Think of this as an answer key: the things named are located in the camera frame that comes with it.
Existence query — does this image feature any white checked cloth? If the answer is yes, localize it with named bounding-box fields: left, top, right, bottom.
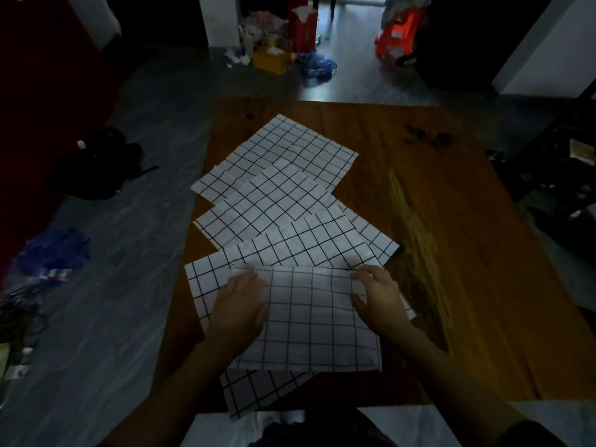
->
left=227, top=264, right=383, bottom=373
left=190, top=113, right=359, bottom=201
left=184, top=249, right=417, bottom=422
left=219, top=202, right=401, bottom=270
left=193, top=158, right=338, bottom=250

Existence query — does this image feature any dark clutter pile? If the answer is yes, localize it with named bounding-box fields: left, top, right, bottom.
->
left=486, top=114, right=596, bottom=256

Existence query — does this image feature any crumpled white paper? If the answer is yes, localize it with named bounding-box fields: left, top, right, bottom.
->
left=224, top=48, right=252, bottom=69

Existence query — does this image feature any yellow box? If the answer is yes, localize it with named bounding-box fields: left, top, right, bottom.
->
left=252, top=46, right=293, bottom=75

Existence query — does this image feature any person's right forearm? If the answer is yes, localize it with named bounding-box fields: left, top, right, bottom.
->
left=386, top=327, right=570, bottom=447

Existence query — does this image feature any person's left forearm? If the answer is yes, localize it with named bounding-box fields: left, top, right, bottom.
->
left=100, top=341, right=253, bottom=447

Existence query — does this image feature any black bag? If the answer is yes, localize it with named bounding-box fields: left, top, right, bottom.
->
left=46, top=126, right=160, bottom=201

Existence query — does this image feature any person's left hand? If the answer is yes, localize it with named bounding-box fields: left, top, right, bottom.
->
left=205, top=267, right=270, bottom=354

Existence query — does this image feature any red paper bag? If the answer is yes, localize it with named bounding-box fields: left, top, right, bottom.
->
left=291, top=2, right=319, bottom=53

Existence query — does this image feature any dark blue plastic bag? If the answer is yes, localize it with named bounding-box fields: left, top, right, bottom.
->
left=16, top=228, right=91, bottom=277

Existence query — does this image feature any orange toy car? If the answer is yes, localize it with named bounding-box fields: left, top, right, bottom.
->
left=375, top=5, right=427, bottom=61

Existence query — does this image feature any person's right hand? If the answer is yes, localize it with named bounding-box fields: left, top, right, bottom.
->
left=349, top=264, right=417, bottom=341

